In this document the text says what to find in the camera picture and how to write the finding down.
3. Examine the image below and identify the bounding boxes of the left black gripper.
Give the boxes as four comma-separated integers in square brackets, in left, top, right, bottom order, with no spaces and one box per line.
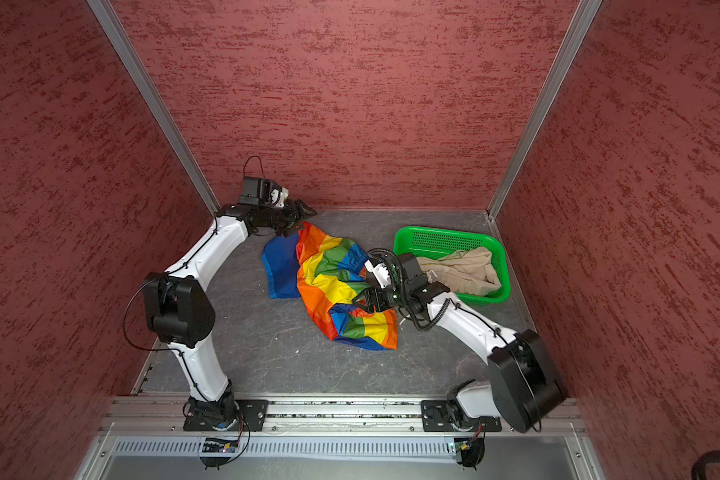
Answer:
[260,198,318,236]

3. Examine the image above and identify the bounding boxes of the rainbow striped shorts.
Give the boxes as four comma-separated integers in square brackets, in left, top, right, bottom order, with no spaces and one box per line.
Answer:
[261,222,398,351]

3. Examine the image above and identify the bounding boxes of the green plastic basket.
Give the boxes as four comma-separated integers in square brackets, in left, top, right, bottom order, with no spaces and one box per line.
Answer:
[393,226,511,305]

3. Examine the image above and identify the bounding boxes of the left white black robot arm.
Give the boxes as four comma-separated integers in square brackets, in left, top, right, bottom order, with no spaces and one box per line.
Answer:
[140,200,316,430]

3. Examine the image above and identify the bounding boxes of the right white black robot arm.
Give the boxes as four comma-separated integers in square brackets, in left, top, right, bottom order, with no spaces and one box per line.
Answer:
[352,260,568,433]

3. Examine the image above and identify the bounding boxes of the beige shorts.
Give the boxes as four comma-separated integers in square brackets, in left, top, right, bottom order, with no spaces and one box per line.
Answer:
[416,247,502,297]

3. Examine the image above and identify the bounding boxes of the right base connector board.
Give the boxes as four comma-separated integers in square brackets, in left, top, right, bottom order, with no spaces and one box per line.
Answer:
[454,438,485,469]

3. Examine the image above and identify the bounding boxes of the base connector board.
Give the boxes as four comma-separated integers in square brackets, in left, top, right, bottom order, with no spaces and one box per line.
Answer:
[200,437,240,456]
[454,438,485,469]

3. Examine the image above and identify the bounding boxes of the left base connector board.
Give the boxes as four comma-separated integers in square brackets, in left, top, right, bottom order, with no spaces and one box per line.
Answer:
[200,437,240,456]

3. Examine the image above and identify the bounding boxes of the white perforated vent strip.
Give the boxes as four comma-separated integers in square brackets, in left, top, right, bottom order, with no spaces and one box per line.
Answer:
[112,437,455,460]

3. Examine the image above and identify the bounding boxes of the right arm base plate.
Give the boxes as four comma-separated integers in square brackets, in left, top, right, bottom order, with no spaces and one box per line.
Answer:
[420,400,502,433]

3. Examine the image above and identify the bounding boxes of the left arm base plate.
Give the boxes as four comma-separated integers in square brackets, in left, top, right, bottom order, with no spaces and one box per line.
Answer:
[183,397,269,433]

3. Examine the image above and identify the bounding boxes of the aluminium front rail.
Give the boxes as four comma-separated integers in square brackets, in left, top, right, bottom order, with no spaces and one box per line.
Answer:
[98,394,586,438]

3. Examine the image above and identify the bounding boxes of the right aluminium corner post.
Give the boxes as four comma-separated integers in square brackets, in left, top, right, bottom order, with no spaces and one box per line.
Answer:
[487,0,604,220]

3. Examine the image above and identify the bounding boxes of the aluminium corner post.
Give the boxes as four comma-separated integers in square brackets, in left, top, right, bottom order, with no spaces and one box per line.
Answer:
[487,0,604,220]
[87,0,221,215]

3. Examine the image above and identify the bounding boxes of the left aluminium corner post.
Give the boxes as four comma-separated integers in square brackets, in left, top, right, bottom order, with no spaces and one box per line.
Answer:
[87,0,221,215]

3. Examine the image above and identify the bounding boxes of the black cable bottom right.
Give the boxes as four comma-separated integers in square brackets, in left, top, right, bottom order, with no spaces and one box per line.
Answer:
[691,449,720,480]

